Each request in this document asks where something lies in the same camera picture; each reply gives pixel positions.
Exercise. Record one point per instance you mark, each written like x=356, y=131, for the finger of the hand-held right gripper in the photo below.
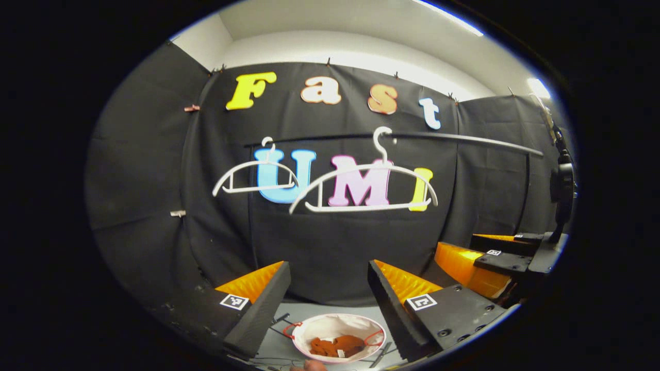
x=502, y=262
x=505, y=243

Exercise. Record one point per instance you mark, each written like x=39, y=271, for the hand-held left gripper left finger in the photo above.
x=263, y=309

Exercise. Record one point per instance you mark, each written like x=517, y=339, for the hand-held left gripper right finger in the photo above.
x=394, y=314

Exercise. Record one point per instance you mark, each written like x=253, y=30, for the white laundry hamper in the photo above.
x=330, y=327

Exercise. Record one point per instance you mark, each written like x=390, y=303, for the large white plastic hanger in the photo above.
x=384, y=159

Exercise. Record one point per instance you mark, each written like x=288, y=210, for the small white plastic hanger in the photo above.
x=267, y=161

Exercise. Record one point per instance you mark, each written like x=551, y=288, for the small ceiling light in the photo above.
x=538, y=87

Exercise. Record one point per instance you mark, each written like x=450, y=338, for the black backdrop cloth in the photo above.
x=144, y=180

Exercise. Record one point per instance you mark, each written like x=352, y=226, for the black clothes rack rail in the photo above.
x=464, y=138

